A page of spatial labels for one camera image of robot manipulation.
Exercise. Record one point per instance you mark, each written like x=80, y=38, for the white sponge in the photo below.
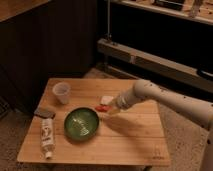
x=105, y=100

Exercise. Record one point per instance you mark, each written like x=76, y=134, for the wooden beam shelf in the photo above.
x=164, y=67

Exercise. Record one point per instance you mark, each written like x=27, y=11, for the green plate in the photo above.
x=81, y=124

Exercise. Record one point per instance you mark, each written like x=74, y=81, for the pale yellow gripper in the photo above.
x=113, y=108

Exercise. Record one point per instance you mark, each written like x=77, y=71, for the metal pole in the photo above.
x=108, y=20

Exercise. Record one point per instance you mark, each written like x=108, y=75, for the wooden table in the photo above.
x=133, y=137

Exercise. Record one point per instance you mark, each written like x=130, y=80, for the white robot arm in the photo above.
x=198, y=111

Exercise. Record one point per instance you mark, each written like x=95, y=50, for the white tube with label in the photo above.
x=47, y=138

